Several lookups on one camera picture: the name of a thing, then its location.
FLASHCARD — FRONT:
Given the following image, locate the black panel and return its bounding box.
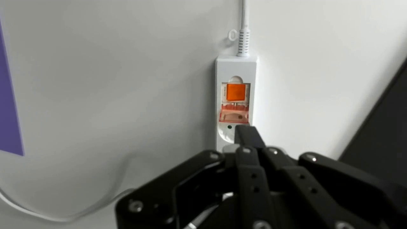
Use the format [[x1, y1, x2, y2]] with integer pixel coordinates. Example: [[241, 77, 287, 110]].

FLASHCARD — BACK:
[[338, 58, 407, 188]]

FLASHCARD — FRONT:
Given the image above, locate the white power strip cable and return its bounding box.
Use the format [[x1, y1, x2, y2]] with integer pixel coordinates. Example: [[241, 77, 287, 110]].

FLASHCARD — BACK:
[[227, 0, 251, 58]]

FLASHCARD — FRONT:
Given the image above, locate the purple mat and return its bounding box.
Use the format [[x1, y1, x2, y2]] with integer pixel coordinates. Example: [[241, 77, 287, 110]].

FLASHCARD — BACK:
[[0, 20, 25, 157]]

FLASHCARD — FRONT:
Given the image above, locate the white kettle cable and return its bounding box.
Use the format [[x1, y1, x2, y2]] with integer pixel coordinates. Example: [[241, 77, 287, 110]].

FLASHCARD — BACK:
[[0, 151, 143, 224]]

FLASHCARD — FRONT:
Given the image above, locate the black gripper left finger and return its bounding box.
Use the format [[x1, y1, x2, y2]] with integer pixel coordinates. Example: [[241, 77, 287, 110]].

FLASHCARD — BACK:
[[115, 124, 272, 229]]

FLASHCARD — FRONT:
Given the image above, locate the white power strip orange switch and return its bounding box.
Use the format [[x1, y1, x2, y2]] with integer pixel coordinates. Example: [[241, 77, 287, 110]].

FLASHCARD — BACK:
[[214, 54, 259, 154]]

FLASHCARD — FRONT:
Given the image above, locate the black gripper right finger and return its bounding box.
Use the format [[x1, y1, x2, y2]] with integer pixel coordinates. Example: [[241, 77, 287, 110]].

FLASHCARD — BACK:
[[246, 124, 407, 229]]

